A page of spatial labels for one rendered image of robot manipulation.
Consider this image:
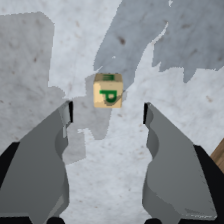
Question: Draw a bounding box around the beige block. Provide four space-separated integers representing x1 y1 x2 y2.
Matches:
93 73 123 108

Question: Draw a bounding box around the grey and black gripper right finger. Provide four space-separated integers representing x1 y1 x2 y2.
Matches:
142 102 224 224

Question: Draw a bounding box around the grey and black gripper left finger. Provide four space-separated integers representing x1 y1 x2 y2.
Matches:
0 100 73 224

